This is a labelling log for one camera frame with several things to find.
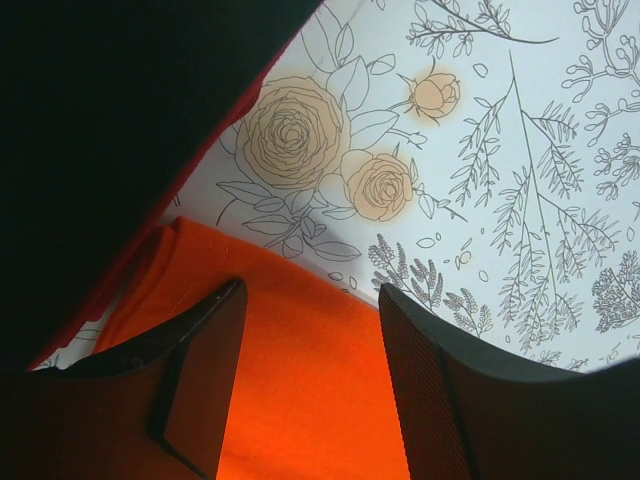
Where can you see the folded red t-shirt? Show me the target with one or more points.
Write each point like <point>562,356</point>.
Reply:
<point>200,160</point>

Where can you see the folded black t-shirt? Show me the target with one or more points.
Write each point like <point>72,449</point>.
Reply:
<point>106,107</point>

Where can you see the floral patterned table mat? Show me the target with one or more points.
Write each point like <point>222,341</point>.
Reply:
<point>481,156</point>

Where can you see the orange t-shirt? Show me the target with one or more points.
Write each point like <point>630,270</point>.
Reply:
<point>312,397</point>

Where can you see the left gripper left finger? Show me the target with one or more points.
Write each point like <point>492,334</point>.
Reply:
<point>153,407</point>

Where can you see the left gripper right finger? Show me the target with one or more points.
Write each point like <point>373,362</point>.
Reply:
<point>469,410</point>

